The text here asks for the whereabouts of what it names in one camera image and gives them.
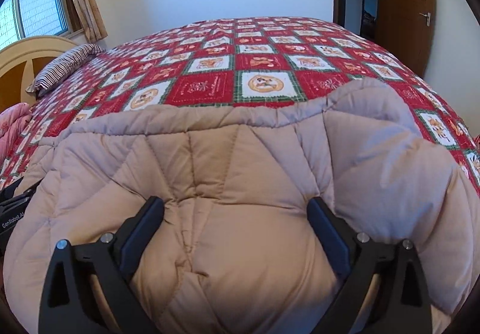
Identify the red patchwork bed quilt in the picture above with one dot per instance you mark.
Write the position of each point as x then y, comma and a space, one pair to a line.
252, 62

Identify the pink folded blanket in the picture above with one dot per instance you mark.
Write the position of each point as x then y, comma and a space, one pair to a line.
13, 122

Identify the brown wooden door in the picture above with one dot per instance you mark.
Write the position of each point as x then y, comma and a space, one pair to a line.
402, 31

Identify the silver door handle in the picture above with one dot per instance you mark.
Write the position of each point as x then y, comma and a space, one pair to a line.
428, 18

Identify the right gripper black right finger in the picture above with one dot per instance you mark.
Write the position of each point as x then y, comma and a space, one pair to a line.
402, 303

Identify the lilac quilted puffer jacket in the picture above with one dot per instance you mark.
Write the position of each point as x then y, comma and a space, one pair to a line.
235, 253

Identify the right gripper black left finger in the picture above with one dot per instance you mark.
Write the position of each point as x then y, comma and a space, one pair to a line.
68, 302

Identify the cream wooden headboard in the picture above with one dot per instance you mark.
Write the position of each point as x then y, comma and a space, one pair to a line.
22, 61

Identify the striped pillow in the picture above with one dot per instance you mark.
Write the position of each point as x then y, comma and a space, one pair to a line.
59, 69

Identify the blue framed window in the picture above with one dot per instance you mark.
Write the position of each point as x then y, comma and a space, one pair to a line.
30, 18

